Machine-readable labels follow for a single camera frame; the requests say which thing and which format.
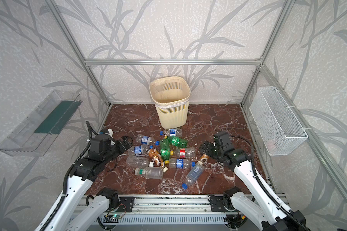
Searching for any large clear bottle white cap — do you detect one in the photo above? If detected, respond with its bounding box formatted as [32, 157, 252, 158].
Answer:
[126, 156, 154, 168]

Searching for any clear bottle blue cap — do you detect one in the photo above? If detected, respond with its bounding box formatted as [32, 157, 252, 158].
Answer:
[182, 161, 205, 190]

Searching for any clear bottle blue label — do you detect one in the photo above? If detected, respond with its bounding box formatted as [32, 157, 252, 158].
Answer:
[168, 158, 195, 169]
[127, 144, 153, 157]
[136, 134, 160, 145]

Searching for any clear bottle green label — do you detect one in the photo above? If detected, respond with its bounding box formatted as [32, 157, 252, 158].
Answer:
[135, 167, 168, 179]

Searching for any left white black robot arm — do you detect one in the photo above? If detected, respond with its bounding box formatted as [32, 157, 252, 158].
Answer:
[36, 122, 133, 231]

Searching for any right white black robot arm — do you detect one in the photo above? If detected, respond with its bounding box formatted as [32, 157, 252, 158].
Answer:
[200, 132, 309, 231]

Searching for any cream ribbed waste bin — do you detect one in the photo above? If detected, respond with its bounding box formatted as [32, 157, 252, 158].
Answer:
[149, 76, 191, 129]

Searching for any clear bottle red label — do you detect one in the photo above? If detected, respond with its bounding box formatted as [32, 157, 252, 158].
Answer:
[170, 147, 196, 159]

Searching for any green bottle yellow cap right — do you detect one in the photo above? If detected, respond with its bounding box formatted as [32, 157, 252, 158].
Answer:
[168, 136, 188, 148]

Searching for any green bottle yellow cap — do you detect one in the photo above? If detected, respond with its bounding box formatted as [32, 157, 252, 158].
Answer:
[168, 136, 188, 148]
[160, 137, 171, 164]

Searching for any brown Nescafe coffee bottle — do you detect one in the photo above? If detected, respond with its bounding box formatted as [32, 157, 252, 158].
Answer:
[148, 148, 164, 167]

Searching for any small bottle blue cap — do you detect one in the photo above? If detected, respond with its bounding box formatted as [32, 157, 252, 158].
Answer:
[160, 129, 183, 137]

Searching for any green bottle yellow cap left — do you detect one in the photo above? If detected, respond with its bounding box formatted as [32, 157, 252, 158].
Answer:
[160, 137, 171, 164]

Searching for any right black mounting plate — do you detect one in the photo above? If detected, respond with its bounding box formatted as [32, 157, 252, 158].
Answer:
[207, 194, 235, 212]

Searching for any black mounting plate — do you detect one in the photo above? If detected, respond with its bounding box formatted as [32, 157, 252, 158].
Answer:
[112, 196, 135, 213]
[207, 194, 235, 212]

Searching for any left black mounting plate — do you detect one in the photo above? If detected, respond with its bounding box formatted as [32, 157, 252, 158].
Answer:
[112, 196, 135, 213]

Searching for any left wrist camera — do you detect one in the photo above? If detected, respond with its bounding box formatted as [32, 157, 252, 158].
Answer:
[87, 132, 115, 162]

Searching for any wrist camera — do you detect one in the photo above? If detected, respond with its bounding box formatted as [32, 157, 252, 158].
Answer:
[214, 131, 235, 154]
[87, 132, 115, 162]

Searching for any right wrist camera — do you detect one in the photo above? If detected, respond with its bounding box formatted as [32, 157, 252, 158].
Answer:
[214, 131, 235, 154]

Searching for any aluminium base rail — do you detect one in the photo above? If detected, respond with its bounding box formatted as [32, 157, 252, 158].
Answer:
[70, 194, 251, 226]

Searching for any white wire mesh basket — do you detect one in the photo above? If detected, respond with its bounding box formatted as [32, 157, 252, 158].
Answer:
[250, 86, 308, 156]

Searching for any clear plastic wall tray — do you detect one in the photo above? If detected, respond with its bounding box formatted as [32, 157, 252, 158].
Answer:
[0, 90, 82, 157]

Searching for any aluminium frame bar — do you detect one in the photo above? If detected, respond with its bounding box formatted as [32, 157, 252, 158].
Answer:
[84, 59, 261, 66]

